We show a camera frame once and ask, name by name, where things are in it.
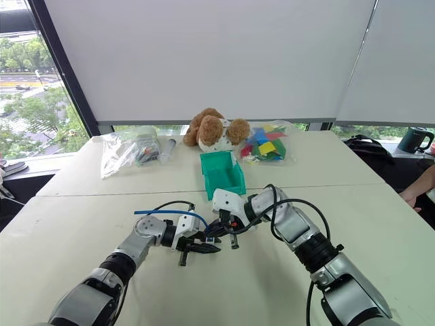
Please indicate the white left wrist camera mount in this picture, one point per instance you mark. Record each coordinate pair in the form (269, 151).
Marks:
(186, 225)

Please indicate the bystander bare hand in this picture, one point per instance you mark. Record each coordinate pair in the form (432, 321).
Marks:
(410, 198)

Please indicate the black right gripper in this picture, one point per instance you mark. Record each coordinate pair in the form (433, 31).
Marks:
(228, 222)

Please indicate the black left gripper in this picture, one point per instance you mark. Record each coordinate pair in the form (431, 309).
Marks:
(184, 247)

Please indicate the dark window frame post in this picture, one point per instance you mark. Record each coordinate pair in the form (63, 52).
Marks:
(64, 68)

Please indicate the green plastic bin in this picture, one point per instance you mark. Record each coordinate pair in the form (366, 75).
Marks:
(222, 175)

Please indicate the white round container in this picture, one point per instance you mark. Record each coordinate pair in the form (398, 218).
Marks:
(146, 133)

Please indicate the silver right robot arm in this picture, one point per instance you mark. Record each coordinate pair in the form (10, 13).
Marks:
(306, 237)

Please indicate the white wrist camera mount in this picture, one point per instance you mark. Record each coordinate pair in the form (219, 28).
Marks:
(186, 225)
(227, 202)

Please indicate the clear bag of small items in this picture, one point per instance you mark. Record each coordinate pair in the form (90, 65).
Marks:
(129, 154)

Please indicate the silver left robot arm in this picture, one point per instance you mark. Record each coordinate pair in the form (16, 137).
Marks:
(136, 246)

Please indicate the clear bag of coloured pieces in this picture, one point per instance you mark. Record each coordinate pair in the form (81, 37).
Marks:
(266, 142)

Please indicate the brown and white plush toy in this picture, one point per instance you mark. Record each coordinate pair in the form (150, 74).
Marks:
(214, 130)

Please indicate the clear plastic tube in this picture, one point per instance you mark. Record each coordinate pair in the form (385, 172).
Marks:
(168, 151)

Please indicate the narrow white roller blind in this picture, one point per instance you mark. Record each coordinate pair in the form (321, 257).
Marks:
(394, 64)

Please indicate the black bag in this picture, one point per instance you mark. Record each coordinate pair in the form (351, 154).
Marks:
(370, 147)

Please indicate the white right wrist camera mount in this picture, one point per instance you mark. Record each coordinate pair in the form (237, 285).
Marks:
(227, 202)

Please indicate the bystander forearm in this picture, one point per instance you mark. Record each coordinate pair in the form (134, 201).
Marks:
(423, 181)

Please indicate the dark green mug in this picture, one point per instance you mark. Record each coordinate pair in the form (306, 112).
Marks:
(414, 139)

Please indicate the wide white roller blind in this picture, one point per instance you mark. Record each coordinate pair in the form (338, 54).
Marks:
(210, 61)

